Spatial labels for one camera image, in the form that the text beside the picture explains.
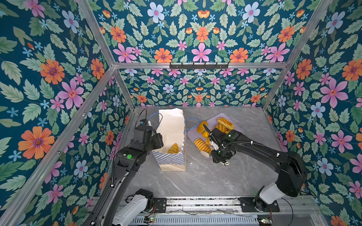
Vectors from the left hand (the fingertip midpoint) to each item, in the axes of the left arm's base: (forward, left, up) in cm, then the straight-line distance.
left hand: (159, 134), depth 70 cm
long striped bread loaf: (+5, -24, -24) cm, 34 cm away
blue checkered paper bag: (-9, -6, -7) cm, 13 cm away
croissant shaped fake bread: (+3, -4, -24) cm, 24 cm away
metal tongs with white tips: (-13, -32, -11) cm, 36 cm away
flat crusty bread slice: (+22, -43, -24) cm, 55 cm away
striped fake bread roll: (+18, -40, -24) cm, 49 cm away
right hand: (-7, -30, -18) cm, 36 cm away
